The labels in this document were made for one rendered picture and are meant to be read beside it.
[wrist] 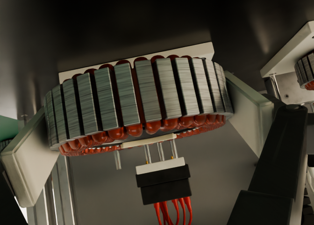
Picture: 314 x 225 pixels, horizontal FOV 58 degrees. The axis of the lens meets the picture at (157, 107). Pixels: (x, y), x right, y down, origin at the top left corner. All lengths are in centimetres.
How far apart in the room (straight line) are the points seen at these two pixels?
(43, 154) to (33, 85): 16
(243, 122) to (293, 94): 35
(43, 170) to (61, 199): 40
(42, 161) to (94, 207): 45
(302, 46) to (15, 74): 29
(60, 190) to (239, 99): 45
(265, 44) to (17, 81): 26
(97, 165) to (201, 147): 21
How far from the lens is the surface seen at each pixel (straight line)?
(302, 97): 51
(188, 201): 46
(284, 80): 50
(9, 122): 58
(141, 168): 35
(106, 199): 60
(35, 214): 47
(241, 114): 16
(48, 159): 18
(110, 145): 20
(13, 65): 27
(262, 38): 32
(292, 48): 35
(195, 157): 58
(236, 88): 16
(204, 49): 28
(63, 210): 56
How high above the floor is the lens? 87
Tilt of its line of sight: 11 degrees down
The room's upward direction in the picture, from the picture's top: 169 degrees clockwise
